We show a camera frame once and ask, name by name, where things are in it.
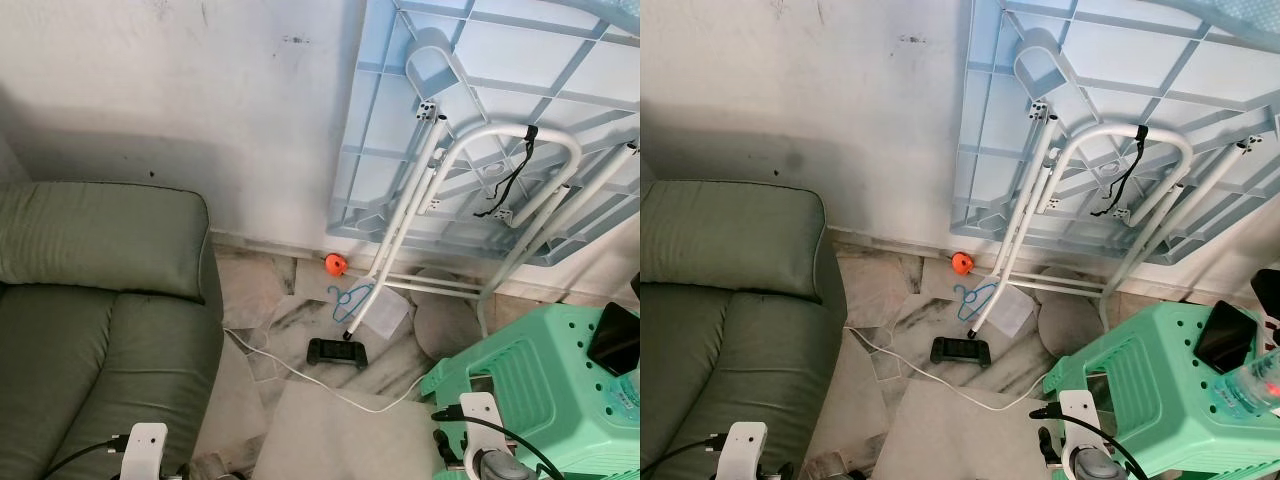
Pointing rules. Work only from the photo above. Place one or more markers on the dark green leather sofa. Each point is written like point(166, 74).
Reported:
point(100, 340)
point(730, 340)

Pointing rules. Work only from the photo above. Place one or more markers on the black smartphone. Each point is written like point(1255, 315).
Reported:
point(615, 340)
point(1225, 337)

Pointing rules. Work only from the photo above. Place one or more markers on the clear plastic water bottle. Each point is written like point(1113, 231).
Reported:
point(630, 398)
point(1250, 390)

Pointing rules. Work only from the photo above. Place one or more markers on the mint green plastic stool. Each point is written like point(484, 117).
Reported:
point(540, 380)
point(1150, 390)

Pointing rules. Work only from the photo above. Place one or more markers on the folded light blue plastic table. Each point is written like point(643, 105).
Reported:
point(520, 60)
point(1130, 60)

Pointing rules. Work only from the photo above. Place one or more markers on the white paper sheet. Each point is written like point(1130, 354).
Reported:
point(388, 315)
point(1012, 312)

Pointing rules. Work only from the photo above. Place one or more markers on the blue clothes hanger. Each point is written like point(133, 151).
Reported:
point(358, 293)
point(984, 292)

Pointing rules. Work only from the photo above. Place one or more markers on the small orange toy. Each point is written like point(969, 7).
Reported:
point(335, 263)
point(961, 263)

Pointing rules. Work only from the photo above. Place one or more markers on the black game controller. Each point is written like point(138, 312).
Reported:
point(960, 351)
point(337, 352)

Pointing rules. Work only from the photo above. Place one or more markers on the white metal table leg frame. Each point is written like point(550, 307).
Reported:
point(1110, 130)
point(500, 130)

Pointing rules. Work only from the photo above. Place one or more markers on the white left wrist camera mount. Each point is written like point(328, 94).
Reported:
point(745, 450)
point(147, 450)

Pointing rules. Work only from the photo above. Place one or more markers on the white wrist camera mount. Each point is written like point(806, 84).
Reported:
point(1078, 410)
point(480, 415)
point(745, 450)
point(147, 450)

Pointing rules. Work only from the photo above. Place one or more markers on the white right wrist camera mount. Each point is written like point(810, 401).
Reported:
point(1078, 410)
point(480, 415)

